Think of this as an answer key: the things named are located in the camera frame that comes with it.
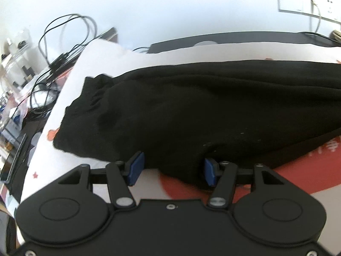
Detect clear plastic container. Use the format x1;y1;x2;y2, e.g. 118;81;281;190
0;29;36;130

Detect black cable adapter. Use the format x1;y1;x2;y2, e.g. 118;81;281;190
49;53;68;71

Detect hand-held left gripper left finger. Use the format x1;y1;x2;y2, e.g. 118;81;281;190
57;151;146;211

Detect black desk pad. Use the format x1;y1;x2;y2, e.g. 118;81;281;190
148;31;341;55

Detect black pants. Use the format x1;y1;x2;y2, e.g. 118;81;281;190
53;59;341;192

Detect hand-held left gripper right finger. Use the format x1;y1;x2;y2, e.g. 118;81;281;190
204;157;285;210

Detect black flat device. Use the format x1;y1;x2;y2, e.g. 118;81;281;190
88;27;119;44

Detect white printed mat with red patches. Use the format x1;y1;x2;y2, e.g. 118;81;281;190
5;40;341;247

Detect white cable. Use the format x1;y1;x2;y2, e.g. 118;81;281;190
309;0;322;34

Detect black cable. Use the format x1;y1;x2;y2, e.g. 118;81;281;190
29;14;98;112

